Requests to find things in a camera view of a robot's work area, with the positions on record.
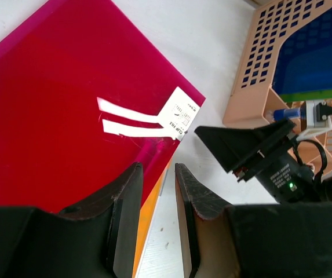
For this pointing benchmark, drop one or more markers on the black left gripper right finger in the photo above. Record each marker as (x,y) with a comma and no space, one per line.
(219,239)

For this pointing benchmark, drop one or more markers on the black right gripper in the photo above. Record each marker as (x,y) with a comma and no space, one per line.
(262,153)

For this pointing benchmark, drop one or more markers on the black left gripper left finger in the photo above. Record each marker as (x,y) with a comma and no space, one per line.
(95,237)

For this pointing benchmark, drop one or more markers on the orange book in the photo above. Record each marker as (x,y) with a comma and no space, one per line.
(145,220)

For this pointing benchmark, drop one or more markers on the green clip file folder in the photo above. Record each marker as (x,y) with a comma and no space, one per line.
(303,96)

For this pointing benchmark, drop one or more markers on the blue clip file folder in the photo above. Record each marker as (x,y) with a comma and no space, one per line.
(289,47)

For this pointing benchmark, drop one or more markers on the magenta clip file folder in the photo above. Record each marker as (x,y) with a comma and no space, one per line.
(83,95)

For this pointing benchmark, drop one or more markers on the small blue-capped glue bottle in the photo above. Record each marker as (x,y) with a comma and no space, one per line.
(280,114)

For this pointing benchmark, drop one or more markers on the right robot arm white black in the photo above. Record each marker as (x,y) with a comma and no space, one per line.
(322,189)

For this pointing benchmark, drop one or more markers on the peach plastic file organizer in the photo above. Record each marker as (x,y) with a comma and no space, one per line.
(247,107)

